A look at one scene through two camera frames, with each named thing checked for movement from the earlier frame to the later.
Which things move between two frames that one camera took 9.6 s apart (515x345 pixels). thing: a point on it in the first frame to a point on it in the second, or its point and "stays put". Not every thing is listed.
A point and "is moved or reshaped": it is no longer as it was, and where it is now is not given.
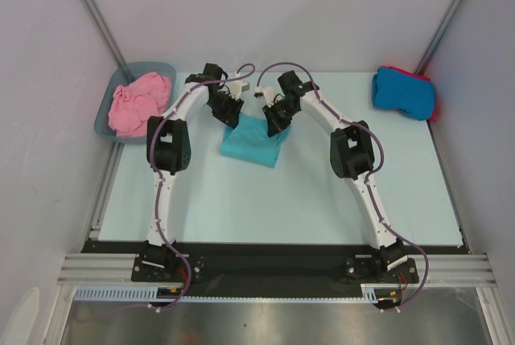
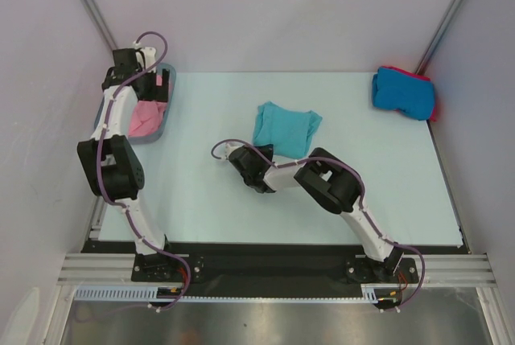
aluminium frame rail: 87,269 stays put
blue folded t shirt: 397,90 stays put
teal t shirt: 249,141 is moved or reshaped
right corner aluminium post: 450,15 stays put
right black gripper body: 276,112 to 251,178
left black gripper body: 224,107 to 150,91
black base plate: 273,268 stays put
